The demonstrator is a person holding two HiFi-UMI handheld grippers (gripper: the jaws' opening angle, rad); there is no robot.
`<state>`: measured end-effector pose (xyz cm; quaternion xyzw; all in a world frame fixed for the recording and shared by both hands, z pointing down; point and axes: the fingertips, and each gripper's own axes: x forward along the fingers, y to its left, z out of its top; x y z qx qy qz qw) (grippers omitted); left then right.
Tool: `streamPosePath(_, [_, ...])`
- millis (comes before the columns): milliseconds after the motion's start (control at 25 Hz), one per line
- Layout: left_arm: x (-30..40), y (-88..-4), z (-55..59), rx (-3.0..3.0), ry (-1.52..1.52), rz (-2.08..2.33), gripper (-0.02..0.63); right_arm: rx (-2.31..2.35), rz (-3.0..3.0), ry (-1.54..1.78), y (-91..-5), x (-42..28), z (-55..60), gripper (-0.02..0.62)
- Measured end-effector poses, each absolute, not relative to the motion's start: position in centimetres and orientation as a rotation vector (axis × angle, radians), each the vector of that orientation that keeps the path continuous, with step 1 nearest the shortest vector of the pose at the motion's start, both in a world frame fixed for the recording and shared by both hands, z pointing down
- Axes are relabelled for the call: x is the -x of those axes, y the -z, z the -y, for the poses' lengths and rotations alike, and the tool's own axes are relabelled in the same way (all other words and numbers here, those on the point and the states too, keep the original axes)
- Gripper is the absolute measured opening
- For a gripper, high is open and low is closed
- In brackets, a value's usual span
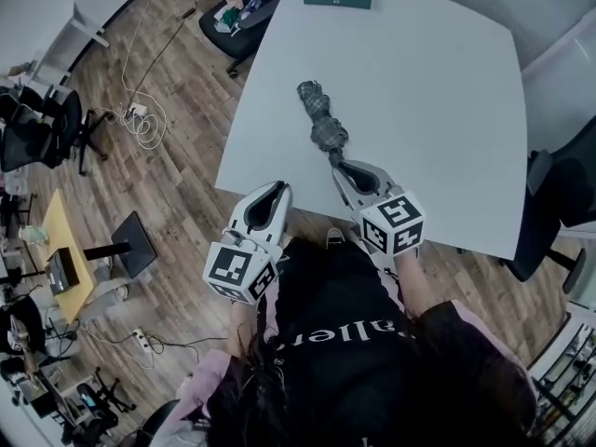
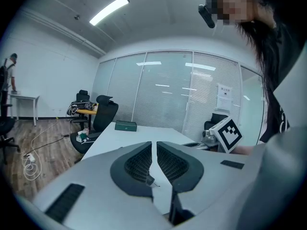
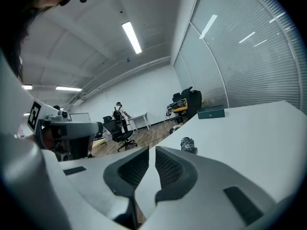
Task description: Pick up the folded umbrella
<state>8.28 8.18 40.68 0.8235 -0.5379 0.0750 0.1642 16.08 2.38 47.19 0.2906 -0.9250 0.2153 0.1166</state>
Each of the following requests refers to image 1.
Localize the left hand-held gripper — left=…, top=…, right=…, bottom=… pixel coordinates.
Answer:
left=202, top=180, right=293, bottom=305

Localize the black mesh office chair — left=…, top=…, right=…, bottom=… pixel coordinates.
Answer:
left=0, top=85, right=115, bottom=177

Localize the glass shelf unit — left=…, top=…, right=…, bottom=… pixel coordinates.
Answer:
left=529, top=301, right=596, bottom=447

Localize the pink jacket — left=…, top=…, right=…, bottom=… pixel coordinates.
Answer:
left=157, top=244, right=533, bottom=447

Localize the small black swivel chair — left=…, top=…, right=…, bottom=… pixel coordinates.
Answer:
left=69, top=365, right=138, bottom=441

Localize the person's shoe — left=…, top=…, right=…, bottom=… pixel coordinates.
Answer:
left=324, top=226, right=346, bottom=251

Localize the person's left forearm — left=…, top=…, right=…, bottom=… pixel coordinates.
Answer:
left=226, top=294, right=263, bottom=359

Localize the clear plastic bottle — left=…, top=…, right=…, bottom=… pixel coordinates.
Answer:
left=237, top=0, right=263, bottom=21

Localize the black cable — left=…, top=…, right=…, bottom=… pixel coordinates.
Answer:
left=123, top=0, right=199, bottom=111

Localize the green plastic bag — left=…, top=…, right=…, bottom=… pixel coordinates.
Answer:
left=213, top=7, right=242, bottom=34

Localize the grey plaid umbrella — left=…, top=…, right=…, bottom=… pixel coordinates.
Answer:
left=296, top=79, right=350, bottom=168

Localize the white desk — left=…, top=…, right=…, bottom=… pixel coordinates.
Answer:
left=26, top=0, right=112, bottom=88

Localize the white cable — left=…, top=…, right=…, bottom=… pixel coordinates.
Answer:
left=86, top=0, right=168, bottom=151

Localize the black office chair with clutter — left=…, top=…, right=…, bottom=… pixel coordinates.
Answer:
left=198, top=0, right=292, bottom=79

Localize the person's right forearm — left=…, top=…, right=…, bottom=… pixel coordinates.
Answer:
left=393, top=248, right=449, bottom=319

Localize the black printed shirt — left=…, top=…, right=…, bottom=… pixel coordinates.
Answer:
left=204, top=237, right=536, bottom=447

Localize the yellow small table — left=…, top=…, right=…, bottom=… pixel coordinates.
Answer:
left=40, top=188, right=97, bottom=326

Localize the black stand with square base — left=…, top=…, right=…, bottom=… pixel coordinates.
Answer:
left=82, top=210, right=158, bottom=280

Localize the black box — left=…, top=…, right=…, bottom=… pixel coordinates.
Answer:
left=45, top=247, right=81, bottom=296

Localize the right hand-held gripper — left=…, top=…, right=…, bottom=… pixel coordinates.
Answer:
left=331, top=158, right=427, bottom=256

